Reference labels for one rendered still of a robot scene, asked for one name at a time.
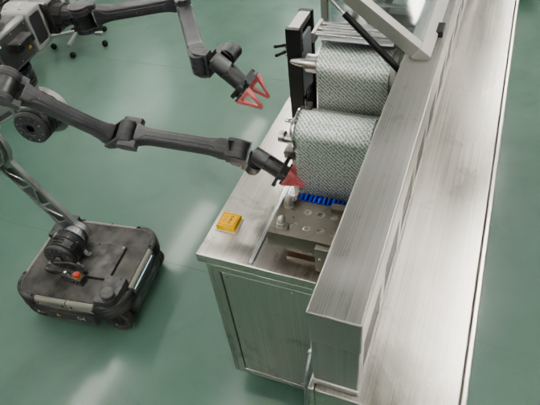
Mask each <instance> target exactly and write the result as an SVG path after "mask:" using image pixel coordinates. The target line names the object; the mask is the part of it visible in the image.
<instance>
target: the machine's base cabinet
mask: <svg viewBox="0 0 540 405"><path fill-rule="evenodd" d="M206 265H207V270H208V272H209V276H210V278H211V283H212V287H213V289H214V292H215V297H216V300H217V303H218V307H219V311H220V314H221V317H222V320H223V325H224V328H225V331H226V334H227V339H228V341H229V345H230V347H231V352H232V356H233V358H234V361H235V366H236V369H238V370H243V371H246V372H248V373H251V374H256V375H259V376H261V377H264V378H269V379H271V380H274V381H277V382H279V383H284V384H287V385H289V386H292V387H296V388H300V389H302V390H304V380H305V367H306V362H307V358H308V354H307V351H308V349H311V341H310V340H309V339H308V331H307V322H306V313H305V311H306V309H307V307H308V304H309V301H310V298H311V296H312V294H313V289H310V288H304V287H301V286H297V285H294V284H288V283H285V282H281V281H278V280H273V279H269V278H266V277H262V276H257V275H253V274H250V273H246V272H241V271H237V270H234V269H230V268H225V267H221V266H218V265H214V264H209V263H206Z"/></svg>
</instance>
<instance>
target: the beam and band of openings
mask: <svg viewBox="0 0 540 405"><path fill-rule="evenodd" d="M466 1H467V0H449V1H448V5H447V8H446V11H445V13H444V18H443V21H442V22H439V24H438V27H437V29H436V32H437V33H438V35H437V39H436V43H435V46H434V48H433V51H432V56H431V58H430V59H429V60H418V59H412V58H411V57H410V56H409V55H408V54H406V53H404V56H403V59H402V62H401V64H400V66H399V70H398V72H397V74H396V77H395V80H394V83H393V84H392V87H391V90H390V93H389V96H388V97H387V101H386V103H385V106H384V108H383V111H382V114H381V117H380V118H379V121H378V124H377V127H376V129H375V131H374V135H373V137H372V139H371V142H370V145H369V148H368V150H367V152H366V156H365V158H364V160H363V163H362V166H361V169H360V170H359V173H358V176H357V179H356V181H355V184H354V187H353V189H352V191H351V194H350V197H349V200H348V202H347V204H346V208H345V210H344V212H343V215H342V218H341V221H340V223H339V225H338V228H337V231H336V233H335V236H334V238H333V242H332V244H331V246H330V249H329V252H328V255H327V257H326V259H325V262H324V265H323V267H322V270H321V273H320V276H319V277H318V280H317V283H316V286H315V288H314V290H313V294H312V296H311V298H310V301H309V304H308V307H307V309H306V311H305V313H306V322H307V331H308V339H309V340H310V341H311V350H312V360H313V377H312V382H313V383H316V384H318V385H322V386H324V387H328V388H332V389H334V390H337V391H342V392H345V393H347V394H350V395H355V396H359V395H360V392H361V389H362V384H363V380H364V377H365V374H366V368H367V366H368V362H369V359H370V354H371V351H372V348H373V344H374V339H375V336H376V333H377V329H378V324H379V321H380V318H381V315H382V311H383V306H384V303H385V300H386V297H387V291H388V289H389V285H390V282H391V277H392V273H393V271H394V267H395V262H396V259H397V255H398V253H399V247H400V244H401V241H402V238H403V233H404V229H405V226H406V223H407V217H408V215H409V211H410V208H411V203H412V199H413V196H414V193H415V188H416V185H417V182H418V178H419V173H420V170H421V167H422V164H423V159H424V155H425V152H426V149H427V146H428V140H429V137H430V134H431V131H432V126H433V122H434V120H435V116H436V111H437V108H438V104H439V102H440V96H441V92H442V90H443V86H444V81H445V78H446V75H447V72H448V66H449V64H450V60H451V57H452V52H453V48H454V45H455V42H456V37H457V34H458V30H459V27H460V22H461V19H462V16H463V13H464V8H465V4H466Z"/></svg>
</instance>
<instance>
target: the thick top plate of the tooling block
mask: <svg viewBox="0 0 540 405"><path fill-rule="evenodd" d="M279 215H283V216H284V217H285V219H286V223H287V224H288V227H287V228H286V229H284V230H279V229H277V228H276V221H277V217H278V216H279ZM341 218H342V214H338V213H334V212H331V207H329V206H324V205H320V204H316V203H311V202H304V201H300V200H296V201H295V202H294V207H293V208H291V209H286V208H284V198H283V199H282V201H281V203H280V205H279V207H278V209H277V211H276V213H275V215H274V217H273V219H272V221H271V223H270V225H269V227H268V229H267V236H268V243H270V244H275V245H278V246H281V247H286V248H292V249H296V250H299V251H303V252H309V253H313V254H314V248H315V246H316V244H317V245H321V246H325V247H329V248H330V246H331V244H332V242H333V238H334V236H335V233H336V231H337V229H338V225H339V223H340V221H341Z"/></svg>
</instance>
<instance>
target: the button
mask: <svg viewBox="0 0 540 405"><path fill-rule="evenodd" d="M241 220H242V216H241V215H238V214H234V213H230V212H226V211H224V212H223V214H222V216H221V217H220V219H219V221H218V222H217V224H216V226H217V229H220V230H224V231H230V232H234V233H235V231H236V229H237V227H238V226H239V224H240V222H241Z"/></svg>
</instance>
